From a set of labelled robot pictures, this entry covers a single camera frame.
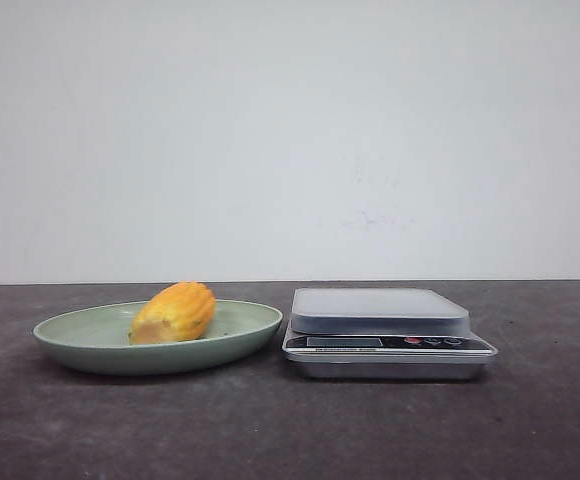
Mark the yellow corn cob piece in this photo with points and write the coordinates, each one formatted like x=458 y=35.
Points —
x=179 y=313

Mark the silver digital kitchen scale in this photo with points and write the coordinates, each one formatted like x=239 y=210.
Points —
x=383 y=333

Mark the green oval plate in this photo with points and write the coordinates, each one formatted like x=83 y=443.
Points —
x=96 y=340

